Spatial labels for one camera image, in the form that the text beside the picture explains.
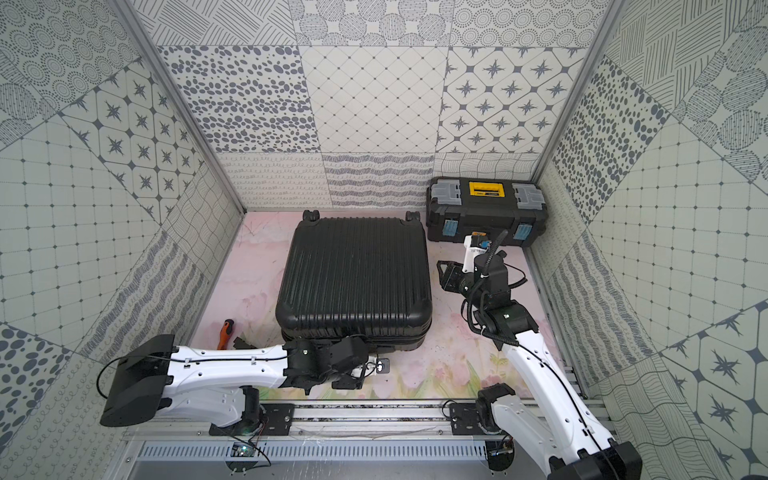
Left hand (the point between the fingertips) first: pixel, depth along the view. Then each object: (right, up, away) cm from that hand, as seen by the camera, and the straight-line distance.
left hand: (369, 367), depth 76 cm
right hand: (+19, +26, +1) cm, 32 cm away
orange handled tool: (-44, +6, +12) cm, 46 cm away
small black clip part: (-39, +2, +10) cm, 40 cm away
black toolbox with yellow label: (+28, +44, +23) cm, 57 cm away
